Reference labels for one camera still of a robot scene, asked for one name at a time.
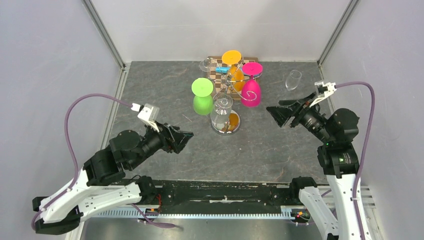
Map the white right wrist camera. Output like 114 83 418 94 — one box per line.
310 81 336 107

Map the pink plastic wine glass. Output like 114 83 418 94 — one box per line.
241 62 263 108

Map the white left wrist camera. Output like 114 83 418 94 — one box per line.
131 103 160 133

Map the clear wine glass back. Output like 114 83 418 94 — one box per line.
199 57 216 73

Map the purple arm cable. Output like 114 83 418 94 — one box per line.
294 81 377 240
30 93 176 231

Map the clear wine glass front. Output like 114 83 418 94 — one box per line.
210 93 233 131

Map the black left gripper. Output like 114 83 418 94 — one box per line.
129 118 196 170

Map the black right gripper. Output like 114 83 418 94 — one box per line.
266 91 334 144

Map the blue cylindrical tube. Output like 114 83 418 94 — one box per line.
215 67 230 75

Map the green plastic wine glass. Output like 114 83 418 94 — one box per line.
191 77 214 116

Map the orange plastic wine glass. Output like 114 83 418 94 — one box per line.
221 50 245 92

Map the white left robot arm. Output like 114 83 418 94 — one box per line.
31 123 194 235

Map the wooden chess board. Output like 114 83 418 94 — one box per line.
206 56 259 101

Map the clear wine glass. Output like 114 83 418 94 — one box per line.
285 69 302 91
210 93 233 131
199 57 216 73

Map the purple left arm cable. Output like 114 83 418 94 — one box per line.
30 93 176 231

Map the chrome wine glass rack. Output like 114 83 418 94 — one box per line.
205 56 263 137

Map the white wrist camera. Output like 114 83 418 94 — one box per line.
310 81 336 107
131 103 160 133

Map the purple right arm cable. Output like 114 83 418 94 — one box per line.
294 81 377 240

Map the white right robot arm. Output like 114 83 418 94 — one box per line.
266 93 372 240

